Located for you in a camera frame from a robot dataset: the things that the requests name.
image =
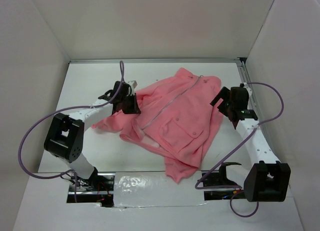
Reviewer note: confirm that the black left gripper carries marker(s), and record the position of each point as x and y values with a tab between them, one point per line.
134	108

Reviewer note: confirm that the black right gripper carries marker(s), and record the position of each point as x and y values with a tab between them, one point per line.
225	94

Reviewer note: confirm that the pink zip jacket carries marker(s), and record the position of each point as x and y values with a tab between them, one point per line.
176	121

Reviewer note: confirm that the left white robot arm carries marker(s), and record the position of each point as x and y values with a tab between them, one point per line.
65	136

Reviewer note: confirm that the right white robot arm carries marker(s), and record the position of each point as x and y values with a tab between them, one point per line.
268	178

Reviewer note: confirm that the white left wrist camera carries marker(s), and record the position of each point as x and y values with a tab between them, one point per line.
132	85

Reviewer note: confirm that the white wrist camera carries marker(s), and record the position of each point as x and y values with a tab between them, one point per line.
132	85
247	87

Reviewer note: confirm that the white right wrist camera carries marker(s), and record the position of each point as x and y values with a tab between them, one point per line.
247	87

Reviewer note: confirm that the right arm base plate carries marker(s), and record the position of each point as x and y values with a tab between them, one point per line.
217	188

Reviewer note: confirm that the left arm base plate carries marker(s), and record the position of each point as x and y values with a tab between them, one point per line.
81	191

